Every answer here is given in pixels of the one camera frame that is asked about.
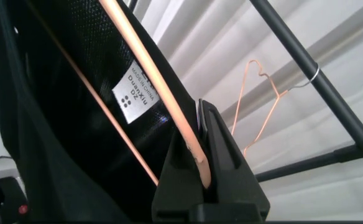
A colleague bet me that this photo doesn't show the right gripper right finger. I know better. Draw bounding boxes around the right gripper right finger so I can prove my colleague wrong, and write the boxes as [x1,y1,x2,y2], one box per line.
[196,98,271,222]

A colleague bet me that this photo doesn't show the pink clothes hanger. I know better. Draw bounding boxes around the pink clothes hanger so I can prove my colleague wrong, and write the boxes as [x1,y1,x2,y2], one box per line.
[231,59,321,158]
[29,0,213,190]

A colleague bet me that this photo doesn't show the white curtain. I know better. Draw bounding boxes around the white curtain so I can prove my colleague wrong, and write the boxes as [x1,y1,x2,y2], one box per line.
[122,0,363,222]

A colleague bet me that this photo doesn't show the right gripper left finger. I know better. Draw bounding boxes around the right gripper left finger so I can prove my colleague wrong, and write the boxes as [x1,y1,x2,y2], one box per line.
[152,129,208,222]

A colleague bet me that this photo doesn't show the black garment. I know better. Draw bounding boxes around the black garment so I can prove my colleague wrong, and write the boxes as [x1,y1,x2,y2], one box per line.
[0,0,201,222]

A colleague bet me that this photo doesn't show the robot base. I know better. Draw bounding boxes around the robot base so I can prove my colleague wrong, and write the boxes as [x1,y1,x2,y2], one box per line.
[0,155,30,224]

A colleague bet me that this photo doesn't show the black clothes rack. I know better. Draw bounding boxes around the black clothes rack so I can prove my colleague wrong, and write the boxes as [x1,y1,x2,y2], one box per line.
[249,0,363,184]

